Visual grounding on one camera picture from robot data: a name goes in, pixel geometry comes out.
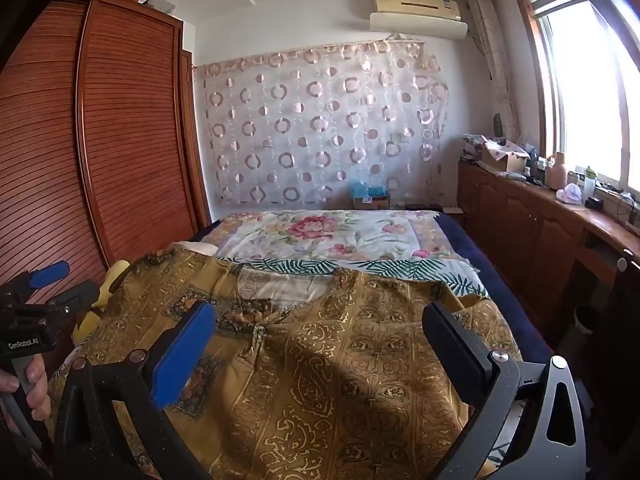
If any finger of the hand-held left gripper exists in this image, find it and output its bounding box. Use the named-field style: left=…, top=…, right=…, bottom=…
left=0, top=260, right=71, bottom=307
left=46, top=280, right=101, bottom=317

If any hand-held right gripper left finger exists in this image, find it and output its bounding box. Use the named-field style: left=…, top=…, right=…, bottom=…
left=52, top=301, right=217, bottom=480

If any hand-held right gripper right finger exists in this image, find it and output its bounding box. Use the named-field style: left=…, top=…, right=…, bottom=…
left=421, top=301, right=587, bottom=480

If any golden patterned shirt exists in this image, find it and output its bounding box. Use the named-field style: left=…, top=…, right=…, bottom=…
left=47, top=249, right=524, bottom=480

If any person's left hand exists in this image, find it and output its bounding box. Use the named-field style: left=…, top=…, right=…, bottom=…
left=0, top=359, right=52, bottom=422

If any navy blue bedsheet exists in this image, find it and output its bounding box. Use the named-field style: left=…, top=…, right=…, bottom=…
left=439, top=211, right=557, bottom=367

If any white trash can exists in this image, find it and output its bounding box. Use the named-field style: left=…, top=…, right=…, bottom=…
left=574, top=304, right=602, bottom=334

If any long wooden cabinet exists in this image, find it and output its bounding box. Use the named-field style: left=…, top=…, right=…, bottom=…
left=457, top=159, right=640, bottom=343

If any wooden slatted wardrobe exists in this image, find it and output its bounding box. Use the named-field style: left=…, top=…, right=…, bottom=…
left=0, top=0, right=212, bottom=307

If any cardboard box with blue packs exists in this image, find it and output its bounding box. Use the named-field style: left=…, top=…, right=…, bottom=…
left=349, top=179, right=392, bottom=211

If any floral blanket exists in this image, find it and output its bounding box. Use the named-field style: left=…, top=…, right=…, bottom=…
left=200, top=208, right=489, bottom=302

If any purple white plastic item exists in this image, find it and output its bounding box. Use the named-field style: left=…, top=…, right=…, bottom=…
left=556, top=183, right=584, bottom=205

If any open cardboard box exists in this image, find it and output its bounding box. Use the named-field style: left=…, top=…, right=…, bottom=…
left=479, top=137, right=532, bottom=174

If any green capped bottle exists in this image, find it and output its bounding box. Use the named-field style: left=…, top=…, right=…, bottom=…
left=582, top=165, right=599, bottom=202

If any circle patterned sheer curtain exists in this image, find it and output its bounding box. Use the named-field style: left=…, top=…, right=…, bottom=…
left=192, top=37, right=451, bottom=207

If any window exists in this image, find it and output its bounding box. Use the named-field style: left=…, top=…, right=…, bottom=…
left=514, top=0, right=640, bottom=197

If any white window curtain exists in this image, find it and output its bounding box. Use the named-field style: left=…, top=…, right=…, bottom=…
left=469, top=0, right=522, bottom=142

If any wall air conditioner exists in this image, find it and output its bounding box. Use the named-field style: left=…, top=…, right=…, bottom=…
left=368, top=0, right=470, bottom=41

